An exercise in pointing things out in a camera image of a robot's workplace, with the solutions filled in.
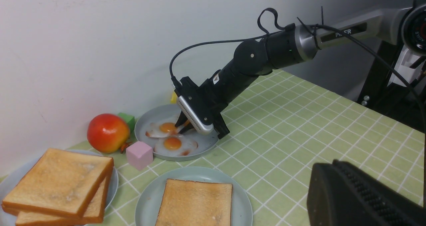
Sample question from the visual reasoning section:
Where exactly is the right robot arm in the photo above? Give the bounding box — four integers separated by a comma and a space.
169, 0, 425, 138

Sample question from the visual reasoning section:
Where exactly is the fried egg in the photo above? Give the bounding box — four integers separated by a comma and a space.
153, 135, 198, 157
145, 122, 184, 138

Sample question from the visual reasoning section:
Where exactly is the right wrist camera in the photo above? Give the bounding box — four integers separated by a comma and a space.
171, 76, 214, 135

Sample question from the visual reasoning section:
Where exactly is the red yellow apple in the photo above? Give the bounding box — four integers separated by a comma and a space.
87, 113, 131, 153

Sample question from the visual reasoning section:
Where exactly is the fried egg left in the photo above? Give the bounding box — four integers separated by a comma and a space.
145, 122, 184, 138

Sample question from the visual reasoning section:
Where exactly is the empty light green plate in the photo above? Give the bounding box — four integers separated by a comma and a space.
134, 166, 254, 226

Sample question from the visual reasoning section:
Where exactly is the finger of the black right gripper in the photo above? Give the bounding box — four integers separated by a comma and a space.
179, 123, 195, 134
175, 111, 190, 128

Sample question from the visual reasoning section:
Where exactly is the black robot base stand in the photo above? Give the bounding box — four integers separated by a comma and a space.
357, 0, 426, 133

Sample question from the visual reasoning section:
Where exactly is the yellow cube block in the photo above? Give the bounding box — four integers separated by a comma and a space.
170, 91, 178, 104

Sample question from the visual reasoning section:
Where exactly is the fried egg front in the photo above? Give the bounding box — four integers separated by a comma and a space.
153, 135, 198, 157

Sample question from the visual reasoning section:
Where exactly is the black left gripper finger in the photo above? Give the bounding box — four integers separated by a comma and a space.
307, 159, 426, 226

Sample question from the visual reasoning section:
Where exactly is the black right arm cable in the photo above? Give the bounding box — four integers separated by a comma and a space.
169, 7, 426, 206

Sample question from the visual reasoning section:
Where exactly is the green checkered tablecloth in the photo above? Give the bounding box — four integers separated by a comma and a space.
0, 68, 426, 226

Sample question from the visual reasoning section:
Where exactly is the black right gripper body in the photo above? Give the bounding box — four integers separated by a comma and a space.
198, 60, 263, 139

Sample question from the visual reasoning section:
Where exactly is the toast slice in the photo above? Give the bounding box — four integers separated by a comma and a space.
155, 179, 233, 226
3, 176, 111, 226
2, 148, 114, 219

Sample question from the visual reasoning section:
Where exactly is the green cube block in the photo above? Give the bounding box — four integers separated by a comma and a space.
118, 113, 136, 133

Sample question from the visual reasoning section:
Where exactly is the grey egg plate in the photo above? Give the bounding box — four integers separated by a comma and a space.
134, 104, 219, 162

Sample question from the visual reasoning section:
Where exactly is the pink cube block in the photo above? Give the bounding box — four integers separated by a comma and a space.
126, 141, 154, 171

